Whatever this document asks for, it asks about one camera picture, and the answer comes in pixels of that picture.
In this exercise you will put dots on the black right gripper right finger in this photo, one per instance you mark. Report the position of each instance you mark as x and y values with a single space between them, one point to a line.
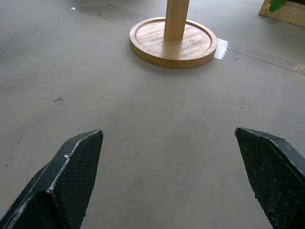
274 171

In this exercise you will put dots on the green object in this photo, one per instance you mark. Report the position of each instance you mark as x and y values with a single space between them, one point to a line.
275 5

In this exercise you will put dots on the clear tape strip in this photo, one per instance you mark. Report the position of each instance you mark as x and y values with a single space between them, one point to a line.
221 48

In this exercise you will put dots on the round wooden stand with post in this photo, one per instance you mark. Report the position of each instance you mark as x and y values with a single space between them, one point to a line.
174 40

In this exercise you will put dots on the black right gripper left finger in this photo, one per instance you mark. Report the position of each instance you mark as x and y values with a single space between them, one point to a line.
71 181

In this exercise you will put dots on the light wooden box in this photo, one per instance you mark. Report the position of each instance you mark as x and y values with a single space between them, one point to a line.
286 13

